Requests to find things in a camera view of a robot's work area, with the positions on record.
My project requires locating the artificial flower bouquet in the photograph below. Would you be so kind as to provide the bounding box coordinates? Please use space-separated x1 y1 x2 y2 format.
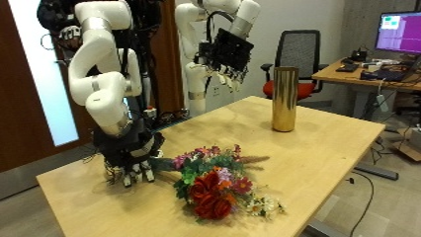
150 143 288 222

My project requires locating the gold cylindrical vase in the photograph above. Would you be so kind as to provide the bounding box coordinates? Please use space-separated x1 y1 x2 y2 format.
270 66 300 133

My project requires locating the red emergency stop button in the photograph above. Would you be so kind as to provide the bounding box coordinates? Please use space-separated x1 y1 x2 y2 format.
144 105 158 119

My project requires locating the black mesh office chair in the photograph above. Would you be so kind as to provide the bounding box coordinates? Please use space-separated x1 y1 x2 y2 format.
260 29 330 102

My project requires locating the brown wooden door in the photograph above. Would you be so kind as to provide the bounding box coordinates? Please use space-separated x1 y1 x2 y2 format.
0 0 106 174

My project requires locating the black flat device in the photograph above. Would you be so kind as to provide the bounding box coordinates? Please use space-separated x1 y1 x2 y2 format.
335 63 361 73

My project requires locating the wooden office desk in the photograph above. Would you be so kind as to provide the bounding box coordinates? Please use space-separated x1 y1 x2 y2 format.
310 56 421 119

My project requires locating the black desk gadget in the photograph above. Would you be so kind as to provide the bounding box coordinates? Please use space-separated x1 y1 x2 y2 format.
350 47 369 62

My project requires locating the frosted glass door panel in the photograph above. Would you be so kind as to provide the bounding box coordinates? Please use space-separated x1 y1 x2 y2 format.
6 0 80 148

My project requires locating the dark laptop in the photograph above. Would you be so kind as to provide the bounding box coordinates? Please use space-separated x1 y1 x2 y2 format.
374 63 419 82

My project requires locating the white power adapter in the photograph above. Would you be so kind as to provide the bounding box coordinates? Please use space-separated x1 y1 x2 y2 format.
374 93 390 114

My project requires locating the computer monitor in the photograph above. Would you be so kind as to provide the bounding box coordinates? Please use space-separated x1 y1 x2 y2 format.
373 11 421 56

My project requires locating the cardboard box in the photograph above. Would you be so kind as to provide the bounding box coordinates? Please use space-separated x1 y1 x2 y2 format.
390 127 421 163

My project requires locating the grey table foot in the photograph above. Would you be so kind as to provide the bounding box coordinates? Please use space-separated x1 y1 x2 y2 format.
353 162 399 182

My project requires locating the black floor cable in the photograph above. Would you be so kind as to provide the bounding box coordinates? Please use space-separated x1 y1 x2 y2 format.
346 171 375 237

